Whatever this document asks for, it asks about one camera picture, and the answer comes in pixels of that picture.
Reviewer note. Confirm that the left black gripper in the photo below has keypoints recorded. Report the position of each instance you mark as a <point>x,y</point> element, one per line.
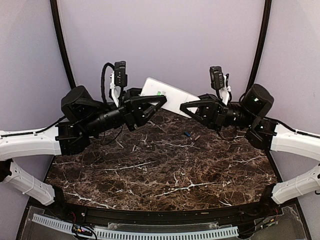
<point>128,111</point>

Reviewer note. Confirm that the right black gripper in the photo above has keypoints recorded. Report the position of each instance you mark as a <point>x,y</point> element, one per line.
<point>212,112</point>

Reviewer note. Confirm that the white air conditioner remote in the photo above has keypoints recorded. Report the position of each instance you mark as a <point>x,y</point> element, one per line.
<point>174,96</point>

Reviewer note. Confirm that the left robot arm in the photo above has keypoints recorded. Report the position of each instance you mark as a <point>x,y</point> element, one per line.
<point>83,118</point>

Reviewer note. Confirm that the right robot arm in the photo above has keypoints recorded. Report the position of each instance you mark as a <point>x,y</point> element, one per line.
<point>263,133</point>

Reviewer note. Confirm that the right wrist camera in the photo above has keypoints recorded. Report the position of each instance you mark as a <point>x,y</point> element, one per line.
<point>220,83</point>

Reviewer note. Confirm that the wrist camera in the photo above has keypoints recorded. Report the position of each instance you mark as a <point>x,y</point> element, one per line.
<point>220,83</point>
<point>119,80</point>

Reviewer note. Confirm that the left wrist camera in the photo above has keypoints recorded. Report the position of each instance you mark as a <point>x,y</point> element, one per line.
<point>119,80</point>

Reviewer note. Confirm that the right black frame post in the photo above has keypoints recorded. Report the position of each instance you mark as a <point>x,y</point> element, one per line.
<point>260,43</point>

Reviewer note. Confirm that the black frame post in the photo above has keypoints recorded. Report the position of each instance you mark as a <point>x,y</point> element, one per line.
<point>260,43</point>
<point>61,43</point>

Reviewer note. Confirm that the black front rail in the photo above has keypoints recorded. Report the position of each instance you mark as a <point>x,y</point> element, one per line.
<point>244,214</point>

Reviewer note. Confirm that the white slotted cable duct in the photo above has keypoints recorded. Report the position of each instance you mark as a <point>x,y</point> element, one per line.
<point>137,232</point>

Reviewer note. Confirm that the left black frame post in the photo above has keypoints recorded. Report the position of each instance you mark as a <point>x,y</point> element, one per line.
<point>61,43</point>

